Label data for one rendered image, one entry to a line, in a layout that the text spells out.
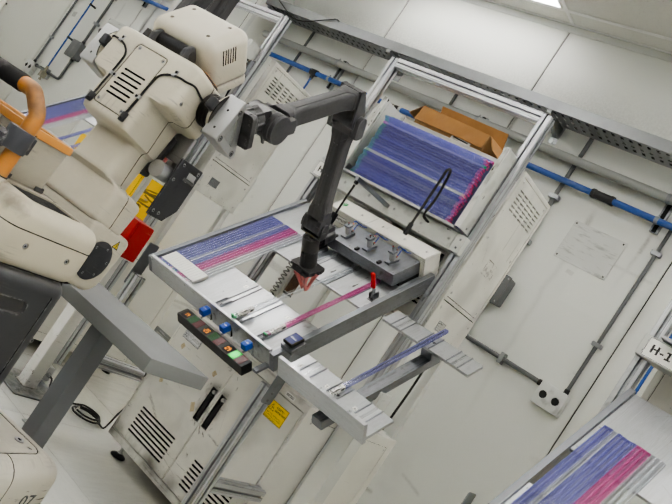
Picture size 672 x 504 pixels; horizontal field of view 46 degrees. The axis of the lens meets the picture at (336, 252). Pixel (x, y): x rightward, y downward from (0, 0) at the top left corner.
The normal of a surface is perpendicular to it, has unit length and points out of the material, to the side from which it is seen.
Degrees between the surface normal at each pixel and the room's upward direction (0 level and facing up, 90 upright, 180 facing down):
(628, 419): 44
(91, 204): 82
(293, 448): 90
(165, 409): 88
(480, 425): 89
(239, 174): 90
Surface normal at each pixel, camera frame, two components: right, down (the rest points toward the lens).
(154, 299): 0.67, 0.42
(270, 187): -0.50, -0.36
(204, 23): 0.14, -0.75
